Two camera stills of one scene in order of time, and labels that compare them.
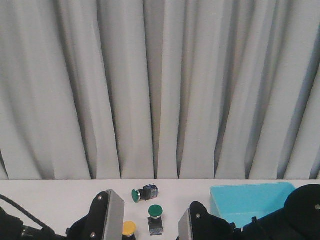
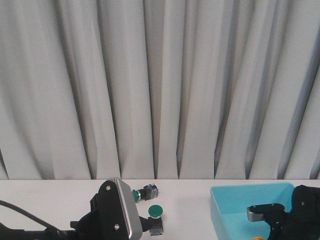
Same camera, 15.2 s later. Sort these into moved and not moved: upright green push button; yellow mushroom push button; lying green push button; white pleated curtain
Moved: yellow mushroom push button
Not moved: upright green push button; lying green push button; white pleated curtain
